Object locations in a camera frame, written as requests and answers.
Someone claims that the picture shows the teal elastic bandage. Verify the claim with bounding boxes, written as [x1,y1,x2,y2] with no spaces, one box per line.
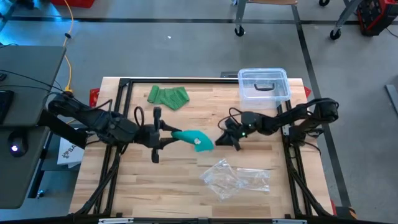
[170,129,215,152]

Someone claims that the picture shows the black computer mouse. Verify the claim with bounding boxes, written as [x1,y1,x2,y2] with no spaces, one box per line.
[7,130,29,158]

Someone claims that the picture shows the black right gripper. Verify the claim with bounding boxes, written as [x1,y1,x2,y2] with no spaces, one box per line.
[215,112,259,152]

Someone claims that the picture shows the silver metal bracket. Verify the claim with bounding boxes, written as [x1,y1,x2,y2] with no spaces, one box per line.
[98,217,134,224]
[272,218,307,224]

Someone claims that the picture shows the red plastic bin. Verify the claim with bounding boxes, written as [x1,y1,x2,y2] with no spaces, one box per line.
[50,0,96,9]

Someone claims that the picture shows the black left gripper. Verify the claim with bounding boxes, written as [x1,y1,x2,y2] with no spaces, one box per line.
[135,107,182,164]

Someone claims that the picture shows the grey table leg with caster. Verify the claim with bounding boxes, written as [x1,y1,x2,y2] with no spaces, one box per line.
[234,0,249,37]
[329,0,363,40]

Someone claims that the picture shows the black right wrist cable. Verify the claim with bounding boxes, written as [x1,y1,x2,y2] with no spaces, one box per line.
[218,107,245,131]

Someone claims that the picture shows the clear plastic storage box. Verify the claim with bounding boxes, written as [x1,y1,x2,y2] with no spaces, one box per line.
[238,67,292,110]

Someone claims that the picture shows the red and black crate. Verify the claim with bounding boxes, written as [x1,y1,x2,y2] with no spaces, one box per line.
[356,0,398,37]

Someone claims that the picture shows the grey desk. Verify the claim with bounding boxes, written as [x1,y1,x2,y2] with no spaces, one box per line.
[0,45,67,210]

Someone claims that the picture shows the light green elastic bandage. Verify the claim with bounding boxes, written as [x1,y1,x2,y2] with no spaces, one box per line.
[147,85,190,111]

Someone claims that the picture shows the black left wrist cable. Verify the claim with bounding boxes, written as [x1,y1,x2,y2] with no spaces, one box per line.
[134,106,146,127]

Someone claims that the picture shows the black aluminium table frame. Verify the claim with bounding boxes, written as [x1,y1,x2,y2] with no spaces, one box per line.
[70,77,338,218]

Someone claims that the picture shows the white printed paper sheet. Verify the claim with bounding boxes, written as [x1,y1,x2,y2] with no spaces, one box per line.
[57,139,85,169]

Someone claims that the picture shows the clear plastic bag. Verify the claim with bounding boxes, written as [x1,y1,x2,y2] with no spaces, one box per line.
[200,158,271,200]

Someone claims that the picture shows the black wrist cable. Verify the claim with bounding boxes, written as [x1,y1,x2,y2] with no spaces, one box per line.
[218,107,245,131]
[134,106,146,127]

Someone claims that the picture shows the black keyboard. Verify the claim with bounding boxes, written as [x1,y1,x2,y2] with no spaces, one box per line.
[0,90,15,125]

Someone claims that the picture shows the yellow cable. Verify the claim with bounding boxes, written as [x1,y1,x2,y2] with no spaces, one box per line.
[62,0,77,124]

